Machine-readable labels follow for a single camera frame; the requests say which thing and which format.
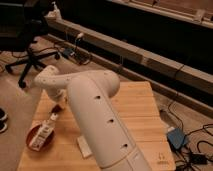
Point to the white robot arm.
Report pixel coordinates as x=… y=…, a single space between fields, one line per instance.
x=88 y=95

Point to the black office chair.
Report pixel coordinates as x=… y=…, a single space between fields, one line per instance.
x=20 y=22

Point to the white sponge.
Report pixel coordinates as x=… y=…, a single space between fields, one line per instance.
x=84 y=147

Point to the red bowl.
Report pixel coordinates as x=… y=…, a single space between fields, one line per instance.
x=31 y=134

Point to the white spray bottle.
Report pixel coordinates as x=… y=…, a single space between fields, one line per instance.
x=55 y=14

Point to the white labelled bottle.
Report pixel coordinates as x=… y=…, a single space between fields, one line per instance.
x=43 y=132

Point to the black and white shoe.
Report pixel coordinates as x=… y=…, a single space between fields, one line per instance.
x=3 y=118

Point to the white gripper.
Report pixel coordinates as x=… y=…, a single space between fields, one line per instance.
x=59 y=97

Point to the blue box on floor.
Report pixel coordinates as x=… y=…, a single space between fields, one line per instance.
x=177 y=138

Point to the power strip with plugs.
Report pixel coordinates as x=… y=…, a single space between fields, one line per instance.
x=73 y=53

